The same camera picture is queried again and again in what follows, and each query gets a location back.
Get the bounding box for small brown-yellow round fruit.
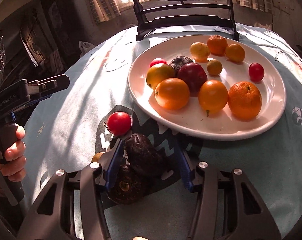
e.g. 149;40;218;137
91;152;104;163

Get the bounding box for dark wrinkled passion fruit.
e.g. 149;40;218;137
169;56;193;71
125;133;163;176
107;164;149;205

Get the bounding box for orange round fruit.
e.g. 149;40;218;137
225;44;245;63
198;80;228;116
154;77;190;110

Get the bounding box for large orange tangerine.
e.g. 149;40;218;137
228;81;262;121

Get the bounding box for dark red plum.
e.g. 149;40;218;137
177;63;207;94

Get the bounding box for person's left hand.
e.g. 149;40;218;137
0;125;26;182

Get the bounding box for person's right hand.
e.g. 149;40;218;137
133;236;148;240

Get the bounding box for light blue printed tablecloth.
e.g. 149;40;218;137
23;24;302;239

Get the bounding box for white plastic bag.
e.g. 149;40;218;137
78;41;95;57

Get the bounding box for yellow mango-like fruit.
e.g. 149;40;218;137
146;63;175;90

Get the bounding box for small olive-yellow fruit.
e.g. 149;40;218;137
207;59;223;76

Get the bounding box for spotted yellow fruit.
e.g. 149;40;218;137
190;42;210;63

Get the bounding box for window curtain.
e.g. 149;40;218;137
85;0;121;25

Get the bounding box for small red cherry tomato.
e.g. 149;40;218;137
248;62;265;82

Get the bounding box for white oval plate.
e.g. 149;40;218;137
128;35;286;141

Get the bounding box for small orange mandarin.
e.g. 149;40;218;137
207;35;228;56

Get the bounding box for black framed persimmon screen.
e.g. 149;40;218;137
133;0;239;41

